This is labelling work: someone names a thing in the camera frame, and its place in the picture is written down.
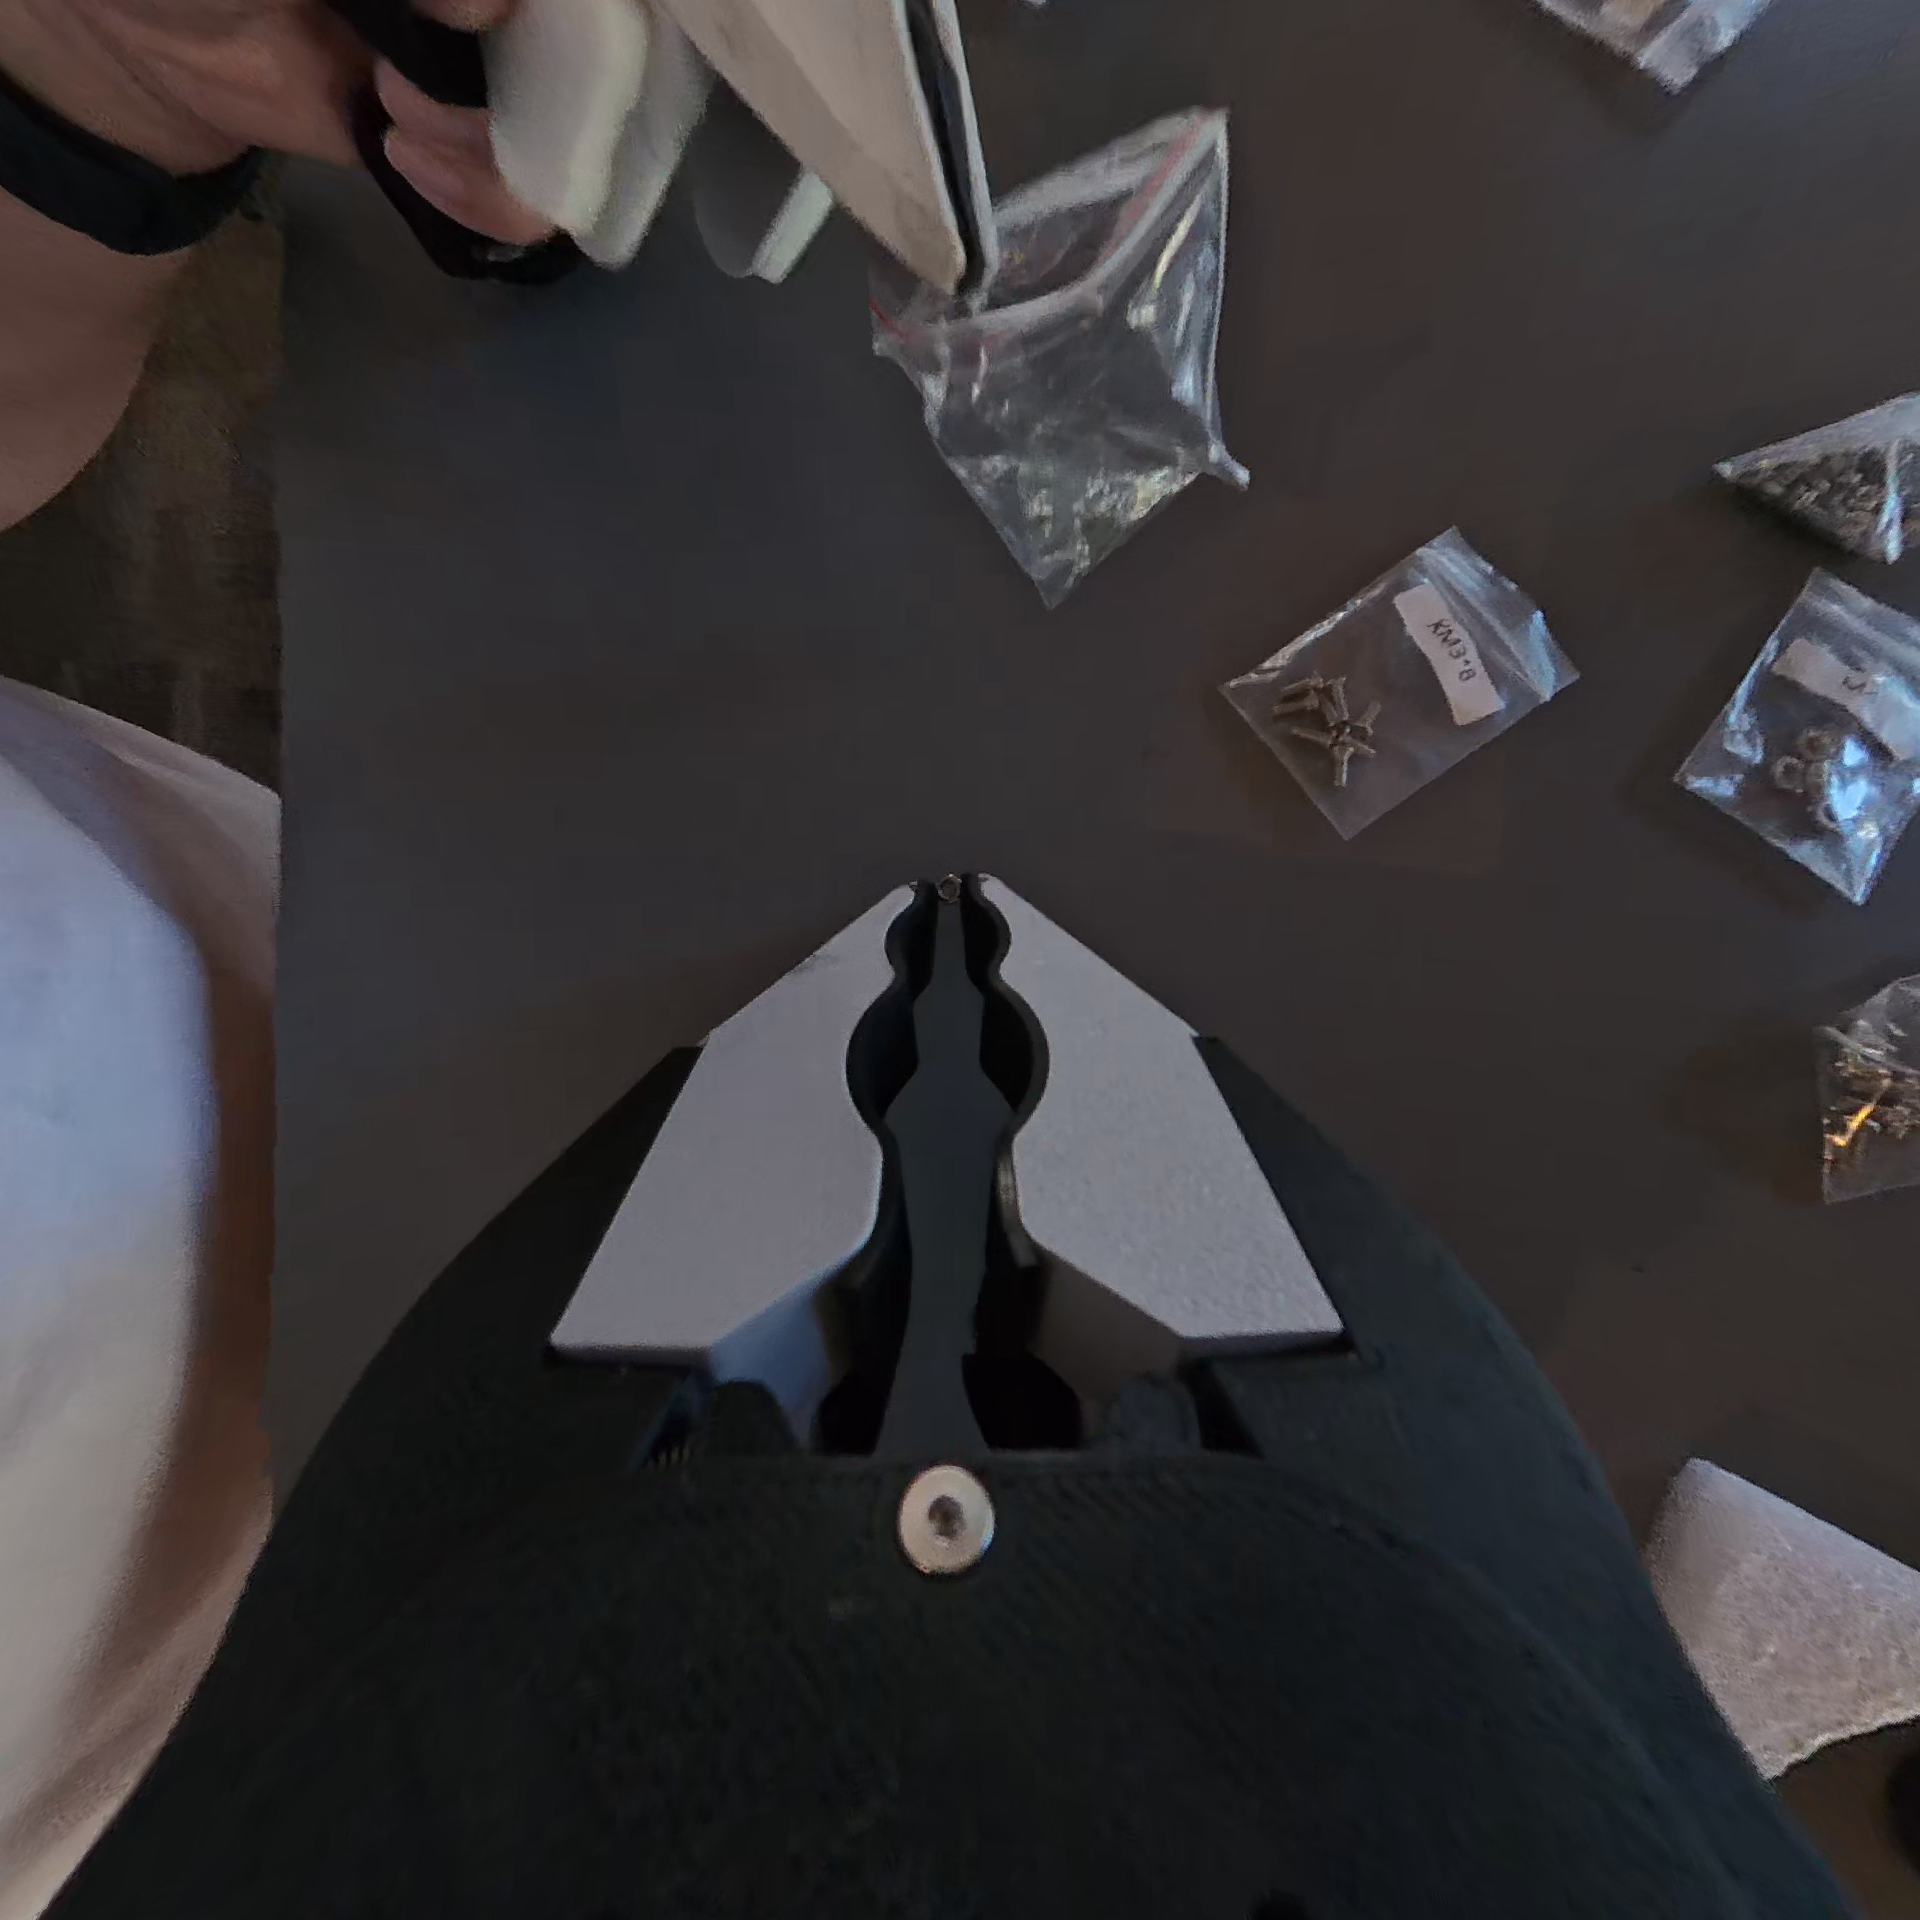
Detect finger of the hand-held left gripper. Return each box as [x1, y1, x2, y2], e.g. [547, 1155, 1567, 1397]
[660, 0, 997, 298]
[747, 165, 837, 288]

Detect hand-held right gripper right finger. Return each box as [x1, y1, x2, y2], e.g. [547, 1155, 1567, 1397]
[959, 878, 1347, 1403]

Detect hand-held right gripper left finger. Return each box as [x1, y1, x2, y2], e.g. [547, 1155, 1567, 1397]
[549, 882, 950, 1448]

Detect small clear zip bag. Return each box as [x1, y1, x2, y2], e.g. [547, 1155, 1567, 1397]
[870, 108, 1250, 608]

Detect white foam square with hole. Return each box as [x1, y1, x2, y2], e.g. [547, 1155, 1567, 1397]
[1645, 1458, 1920, 1783]

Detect person's left forearm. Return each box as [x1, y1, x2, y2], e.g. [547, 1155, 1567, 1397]
[0, 165, 278, 534]

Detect dark brown desk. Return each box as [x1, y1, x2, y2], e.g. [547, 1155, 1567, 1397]
[270, 0, 1920, 1920]

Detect person's left hand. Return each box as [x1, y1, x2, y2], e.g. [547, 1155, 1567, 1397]
[0, 0, 553, 245]

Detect black wristband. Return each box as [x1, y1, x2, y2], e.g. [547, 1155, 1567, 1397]
[0, 66, 270, 255]

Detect scattered clear screw bags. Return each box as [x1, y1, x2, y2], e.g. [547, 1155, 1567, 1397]
[1223, 0, 1920, 1205]

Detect person's white shirt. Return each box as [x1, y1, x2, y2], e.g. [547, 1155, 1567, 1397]
[0, 674, 282, 1920]

